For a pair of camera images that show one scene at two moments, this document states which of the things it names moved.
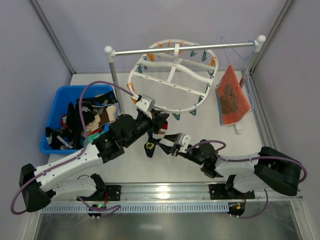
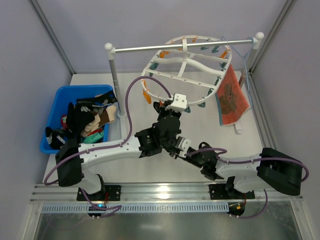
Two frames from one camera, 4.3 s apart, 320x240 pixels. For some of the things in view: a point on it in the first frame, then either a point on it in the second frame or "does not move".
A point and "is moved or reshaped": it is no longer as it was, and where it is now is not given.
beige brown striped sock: x=107 y=115 does not move
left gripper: x=155 y=118 to x=164 y=111
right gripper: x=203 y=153 does not move
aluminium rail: x=170 y=192 does not move
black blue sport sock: x=105 y=99 does not move
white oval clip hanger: x=175 y=75 is moved or reshaped
